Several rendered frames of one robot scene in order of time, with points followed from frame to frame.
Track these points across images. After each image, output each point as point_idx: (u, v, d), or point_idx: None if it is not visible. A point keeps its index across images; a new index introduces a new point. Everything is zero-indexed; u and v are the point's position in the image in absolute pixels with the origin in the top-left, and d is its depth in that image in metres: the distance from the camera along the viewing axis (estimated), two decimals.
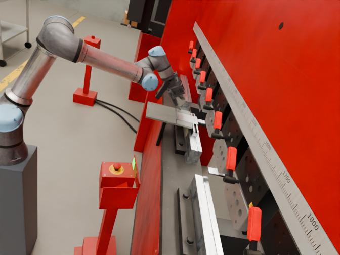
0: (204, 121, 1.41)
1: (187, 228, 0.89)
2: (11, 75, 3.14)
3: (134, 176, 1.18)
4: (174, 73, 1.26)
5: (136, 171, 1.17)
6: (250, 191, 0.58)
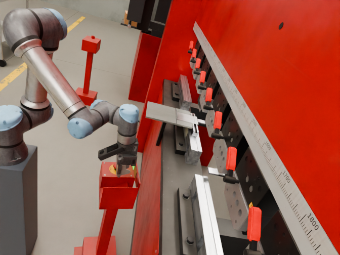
0: (204, 121, 1.41)
1: (187, 228, 0.89)
2: (11, 75, 3.14)
3: (134, 176, 1.18)
4: (134, 140, 1.02)
5: (136, 171, 1.17)
6: (250, 191, 0.58)
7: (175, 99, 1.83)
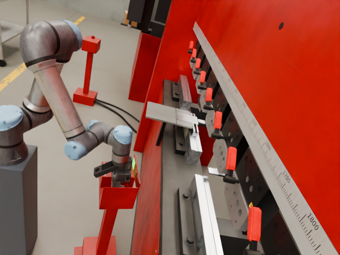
0: (204, 121, 1.41)
1: (187, 228, 0.89)
2: (11, 75, 3.14)
3: (134, 176, 1.18)
4: (128, 158, 1.07)
5: (136, 171, 1.17)
6: (250, 191, 0.58)
7: (175, 99, 1.83)
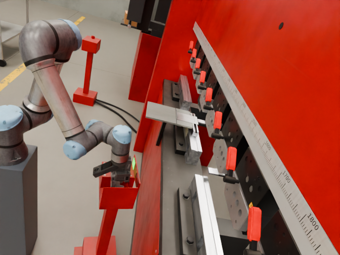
0: (204, 121, 1.41)
1: (187, 228, 0.89)
2: (11, 75, 3.14)
3: (134, 176, 1.18)
4: (128, 158, 1.07)
5: (136, 171, 1.17)
6: (250, 191, 0.58)
7: (175, 99, 1.83)
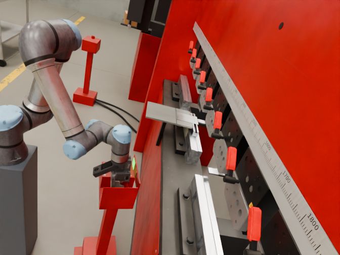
0: (204, 121, 1.41)
1: (187, 228, 0.89)
2: (11, 75, 3.14)
3: (134, 176, 1.18)
4: (128, 158, 1.07)
5: (136, 171, 1.17)
6: (250, 191, 0.58)
7: (175, 99, 1.83)
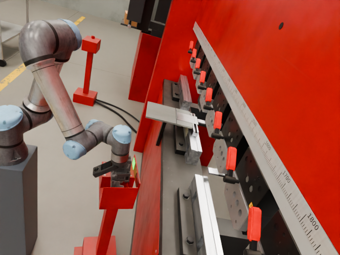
0: (204, 121, 1.41)
1: (187, 228, 0.89)
2: (11, 75, 3.14)
3: (134, 176, 1.18)
4: (128, 158, 1.07)
5: (136, 171, 1.17)
6: (250, 191, 0.58)
7: (175, 99, 1.83)
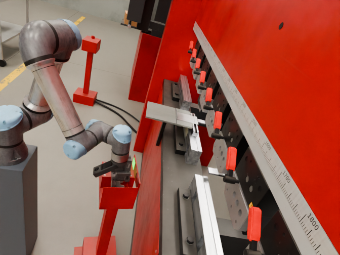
0: (204, 121, 1.41)
1: (187, 228, 0.89)
2: (11, 75, 3.14)
3: (134, 176, 1.18)
4: (128, 157, 1.07)
5: (136, 171, 1.17)
6: (250, 191, 0.58)
7: (175, 99, 1.83)
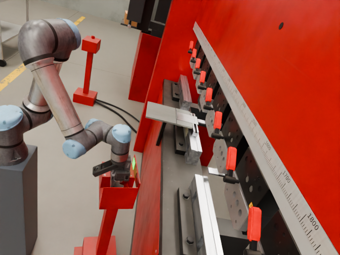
0: (204, 121, 1.41)
1: (187, 228, 0.89)
2: (11, 75, 3.14)
3: (134, 176, 1.18)
4: (127, 157, 1.07)
5: (136, 171, 1.17)
6: (250, 191, 0.58)
7: (175, 99, 1.83)
